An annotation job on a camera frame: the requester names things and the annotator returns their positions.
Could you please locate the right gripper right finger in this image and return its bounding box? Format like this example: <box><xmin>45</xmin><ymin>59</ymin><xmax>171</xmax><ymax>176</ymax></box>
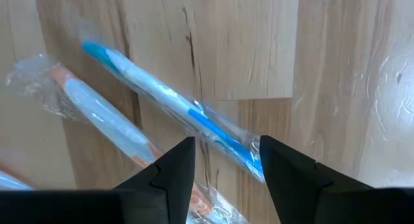
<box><xmin>259</xmin><ymin>135</ymin><xmax>414</xmax><ymax>224</ymax></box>

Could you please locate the blue toothbrush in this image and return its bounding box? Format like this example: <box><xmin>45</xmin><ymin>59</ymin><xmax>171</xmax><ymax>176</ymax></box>
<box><xmin>76</xmin><ymin>23</ymin><xmax>266</xmax><ymax>185</ymax></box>

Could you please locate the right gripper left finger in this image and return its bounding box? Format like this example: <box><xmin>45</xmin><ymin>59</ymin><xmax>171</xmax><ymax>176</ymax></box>
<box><xmin>0</xmin><ymin>136</ymin><xmax>197</xmax><ymax>224</ymax></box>

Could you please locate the orange wrapped toothbrush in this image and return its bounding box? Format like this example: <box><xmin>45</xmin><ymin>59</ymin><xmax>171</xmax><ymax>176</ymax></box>
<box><xmin>6</xmin><ymin>54</ymin><xmax>250</xmax><ymax>224</ymax></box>

